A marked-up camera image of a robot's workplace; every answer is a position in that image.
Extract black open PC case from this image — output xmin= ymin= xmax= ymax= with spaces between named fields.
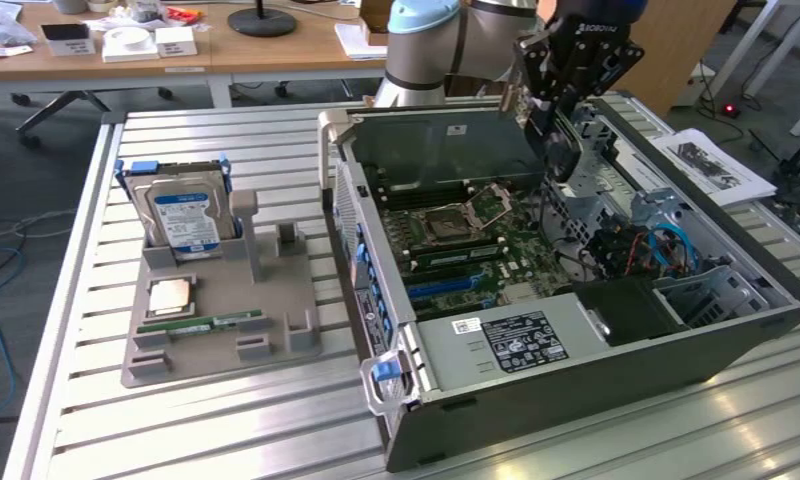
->
xmin=316 ymin=97 xmax=800 ymax=474

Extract wooden cabinet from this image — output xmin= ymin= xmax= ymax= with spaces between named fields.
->
xmin=543 ymin=0 xmax=739 ymax=116

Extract silver CPU chip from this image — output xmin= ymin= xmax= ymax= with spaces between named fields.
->
xmin=144 ymin=277 xmax=199 ymax=319

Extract clear plastic bag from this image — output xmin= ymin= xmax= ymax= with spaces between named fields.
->
xmin=0 ymin=0 xmax=40 ymax=46

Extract green motherboard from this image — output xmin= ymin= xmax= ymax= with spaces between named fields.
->
xmin=376 ymin=182 xmax=572 ymax=321

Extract plain white box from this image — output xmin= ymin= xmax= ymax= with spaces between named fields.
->
xmin=153 ymin=25 xmax=199 ymax=59

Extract white tape roll on box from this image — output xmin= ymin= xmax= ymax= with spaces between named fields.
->
xmin=100 ymin=27 xmax=161 ymax=64

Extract grey parts rack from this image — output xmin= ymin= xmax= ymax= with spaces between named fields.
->
xmin=118 ymin=189 xmax=325 ymax=390

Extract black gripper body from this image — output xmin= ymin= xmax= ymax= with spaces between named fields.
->
xmin=547 ymin=0 xmax=648 ymax=101

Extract white booklets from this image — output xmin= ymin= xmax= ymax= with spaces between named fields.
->
xmin=335 ymin=22 xmax=389 ymax=61

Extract metal socket cover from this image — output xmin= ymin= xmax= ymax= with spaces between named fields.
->
xmin=464 ymin=182 xmax=516 ymax=232

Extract black round lamp base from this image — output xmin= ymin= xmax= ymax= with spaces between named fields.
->
xmin=225 ymin=0 xmax=300 ymax=38

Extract black chair base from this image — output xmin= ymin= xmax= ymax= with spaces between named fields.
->
xmin=16 ymin=88 xmax=174 ymax=149

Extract green RAM stick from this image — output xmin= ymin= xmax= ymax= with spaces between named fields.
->
xmin=136 ymin=309 xmax=267 ymax=335

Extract wooden desk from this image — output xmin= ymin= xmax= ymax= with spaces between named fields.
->
xmin=0 ymin=0 xmax=579 ymax=109

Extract blue wire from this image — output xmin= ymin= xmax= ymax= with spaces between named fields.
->
xmin=646 ymin=222 xmax=702 ymax=276

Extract red wire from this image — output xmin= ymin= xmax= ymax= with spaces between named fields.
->
xmin=626 ymin=232 xmax=668 ymax=276

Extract black tripod stand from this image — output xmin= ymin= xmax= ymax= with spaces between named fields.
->
xmin=750 ymin=99 xmax=800 ymax=236

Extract graphics card with black fan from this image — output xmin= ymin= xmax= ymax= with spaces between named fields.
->
xmin=499 ymin=79 xmax=585 ymax=184

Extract grey power supply unit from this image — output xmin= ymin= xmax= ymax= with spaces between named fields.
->
xmin=416 ymin=292 xmax=608 ymax=391

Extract metal disk bay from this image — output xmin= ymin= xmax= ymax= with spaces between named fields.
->
xmin=652 ymin=264 xmax=772 ymax=329

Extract white box with black top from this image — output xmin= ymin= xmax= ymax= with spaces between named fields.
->
xmin=38 ymin=22 xmax=98 ymax=58

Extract metal drive cage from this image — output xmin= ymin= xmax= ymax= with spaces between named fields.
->
xmin=543 ymin=144 xmax=642 ymax=241

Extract red packet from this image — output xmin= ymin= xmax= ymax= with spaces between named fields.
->
xmin=162 ymin=5 xmax=205 ymax=26

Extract stack of printed papers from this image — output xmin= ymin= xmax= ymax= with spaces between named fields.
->
xmin=650 ymin=127 xmax=779 ymax=209

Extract brown cardboard box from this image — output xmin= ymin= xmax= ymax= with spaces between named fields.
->
xmin=359 ymin=0 xmax=393 ymax=34

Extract hard disk in blue caddy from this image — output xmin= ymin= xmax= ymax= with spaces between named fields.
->
xmin=114 ymin=154 xmax=236 ymax=264

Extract CPU socket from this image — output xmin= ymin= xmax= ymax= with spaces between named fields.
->
xmin=417 ymin=204 xmax=485 ymax=241

